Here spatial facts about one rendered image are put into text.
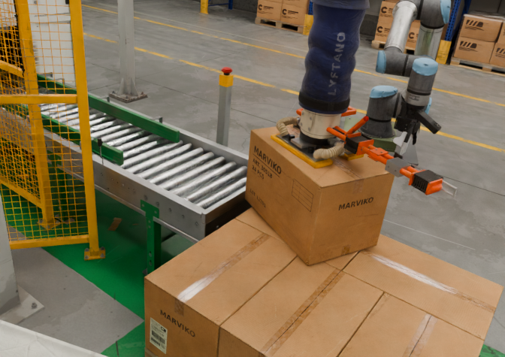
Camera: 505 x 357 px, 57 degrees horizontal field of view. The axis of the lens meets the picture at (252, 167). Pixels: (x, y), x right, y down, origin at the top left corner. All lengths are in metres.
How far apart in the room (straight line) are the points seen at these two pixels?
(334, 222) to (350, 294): 0.30
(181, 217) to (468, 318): 1.36
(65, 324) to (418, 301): 1.69
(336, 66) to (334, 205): 0.57
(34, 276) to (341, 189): 1.81
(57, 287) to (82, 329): 0.36
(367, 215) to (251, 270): 0.57
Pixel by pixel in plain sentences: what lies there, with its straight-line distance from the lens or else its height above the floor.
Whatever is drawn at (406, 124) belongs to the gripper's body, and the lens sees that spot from 1.97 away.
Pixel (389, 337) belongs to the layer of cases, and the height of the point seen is 0.54.
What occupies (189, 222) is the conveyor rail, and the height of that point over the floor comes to 0.51.
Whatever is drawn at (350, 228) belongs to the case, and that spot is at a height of 0.70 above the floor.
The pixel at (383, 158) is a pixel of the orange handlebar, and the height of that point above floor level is 1.09.
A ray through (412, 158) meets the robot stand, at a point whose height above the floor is 0.75.
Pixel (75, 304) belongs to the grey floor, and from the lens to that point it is 2.74.
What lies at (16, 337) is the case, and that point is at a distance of 1.18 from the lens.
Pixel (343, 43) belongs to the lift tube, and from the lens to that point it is 1.97.
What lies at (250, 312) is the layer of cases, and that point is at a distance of 1.87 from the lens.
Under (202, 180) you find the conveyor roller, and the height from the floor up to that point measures 0.54.
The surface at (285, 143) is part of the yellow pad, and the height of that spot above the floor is 0.97.
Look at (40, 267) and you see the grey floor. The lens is 3.02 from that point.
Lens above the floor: 1.84
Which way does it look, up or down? 27 degrees down
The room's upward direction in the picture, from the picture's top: 6 degrees clockwise
